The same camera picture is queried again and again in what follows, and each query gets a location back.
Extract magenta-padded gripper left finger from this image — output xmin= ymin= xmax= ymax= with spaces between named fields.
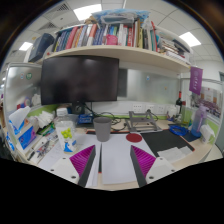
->
xmin=49 ymin=144 xmax=98 ymax=188

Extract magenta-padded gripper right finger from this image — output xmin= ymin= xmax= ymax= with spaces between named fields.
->
xmin=129 ymin=144 xmax=178 ymax=188

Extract clear printed water bottle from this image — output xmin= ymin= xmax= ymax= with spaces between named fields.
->
xmin=54 ymin=107 xmax=78 ymax=154

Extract flat round red coaster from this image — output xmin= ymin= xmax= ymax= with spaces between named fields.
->
xmin=125 ymin=132 xmax=144 ymax=144

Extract black desk mat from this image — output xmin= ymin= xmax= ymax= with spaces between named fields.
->
xmin=139 ymin=129 xmax=196 ymax=158

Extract white paper sheet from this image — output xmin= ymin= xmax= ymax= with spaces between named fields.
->
xmin=100 ymin=133 xmax=158 ymax=186

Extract grey ribbed cup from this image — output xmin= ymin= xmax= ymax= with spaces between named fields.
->
xmin=92 ymin=116 xmax=113 ymax=143

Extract grey metal laptop stand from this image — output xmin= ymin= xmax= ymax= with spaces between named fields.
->
xmin=125 ymin=109 xmax=160 ymax=133

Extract small blue packet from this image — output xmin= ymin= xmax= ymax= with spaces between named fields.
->
xmin=78 ymin=113 xmax=95 ymax=127

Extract white plastic jar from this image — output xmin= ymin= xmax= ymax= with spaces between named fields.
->
xmin=166 ymin=105 xmax=178 ymax=120

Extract white paper napkins pile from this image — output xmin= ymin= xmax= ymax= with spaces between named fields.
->
xmin=33 ymin=110 xmax=55 ymax=129

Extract blue tissue box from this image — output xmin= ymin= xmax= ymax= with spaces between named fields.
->
xmin=8 ymin=105 xmax=38 ymax=152

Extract dark wine bottle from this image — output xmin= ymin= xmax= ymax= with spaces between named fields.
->
xmin=175 ymin=90 xmax=184 ymax=116

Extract black computer monitor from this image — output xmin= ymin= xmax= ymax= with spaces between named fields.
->
xmin=40 ymin=55 xmax=120 ymax=116

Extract purple hanging banner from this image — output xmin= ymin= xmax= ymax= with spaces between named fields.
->
xmin=189 ymin=66 xmax=204 ymax=96

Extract blue coiled cable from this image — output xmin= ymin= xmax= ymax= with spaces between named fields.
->
xmin=169 ymin=124 xmax=189 ymax=137

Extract black cables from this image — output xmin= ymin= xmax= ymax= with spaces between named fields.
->
xmin=99 ymin=111 xmax=133 ymax=132

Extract white wall outlets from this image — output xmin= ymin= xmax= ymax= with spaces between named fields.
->
xmin=131 ymin=102 xmax=168 ymax=116

